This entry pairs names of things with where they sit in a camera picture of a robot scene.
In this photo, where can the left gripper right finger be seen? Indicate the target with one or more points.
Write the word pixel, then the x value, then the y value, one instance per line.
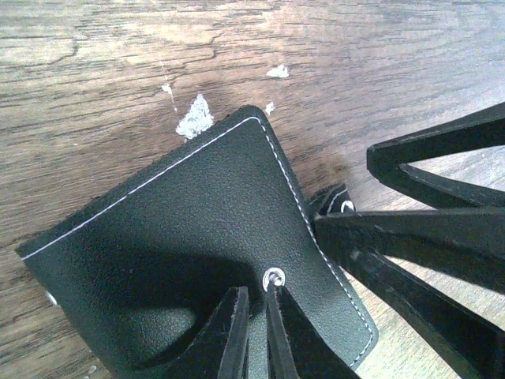
pixel 295 348

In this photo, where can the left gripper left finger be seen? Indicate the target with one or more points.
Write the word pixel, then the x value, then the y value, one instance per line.
pixel 219 349

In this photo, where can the black leather card holder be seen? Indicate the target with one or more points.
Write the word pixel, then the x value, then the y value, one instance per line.
pixel 139 271

